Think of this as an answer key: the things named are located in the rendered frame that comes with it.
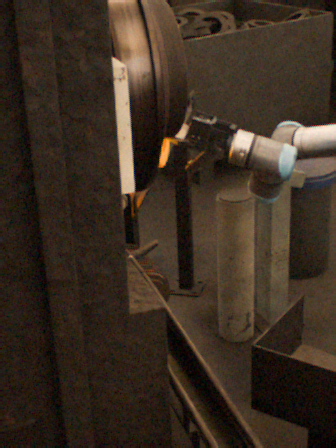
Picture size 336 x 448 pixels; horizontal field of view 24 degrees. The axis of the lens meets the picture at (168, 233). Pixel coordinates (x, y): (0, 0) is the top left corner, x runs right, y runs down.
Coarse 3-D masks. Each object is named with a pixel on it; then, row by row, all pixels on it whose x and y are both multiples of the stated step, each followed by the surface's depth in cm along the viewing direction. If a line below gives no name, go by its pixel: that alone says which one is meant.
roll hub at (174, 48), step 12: (156, 0) 145; (156, 12) 143; (168, 12) 143; (168, 24) 142; (168, 36) 141; (180, 36) 141; (168, 48) 140; (180, 48) 141; (168, 60) 141; (180, 60) 141; (168, 72) 141; (180, 72) 142; (180, 84) 142; (180, 96) 144; (180, 108) 145; (168, 120) 146; (180, 120) 148; (168, 132) 150
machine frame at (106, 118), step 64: (0, 0) 93; (64, 0) 96; (0, 64) 96; (64, 64) 99; (0, 128) 99; (64, 128) 102; (0, 192) 102; (64, 192) 102; (0, 256) 106; (64, 256) 106; (0, 320) 110; (64, 320) 110; (128, 320) 117; (0, 384) 114; (64, 384) 114; (128, 384) 122
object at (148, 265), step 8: (128, 248) 213; (136, 248) 214; (144, 256) 211; (144, 264) 206; (152, 264) 207; (152, 272) 202; (160, 272) 204; (152, 280) 200; (160, 280) 202; (160, 288) 202; (168, 288) 204; (168, 296) 205
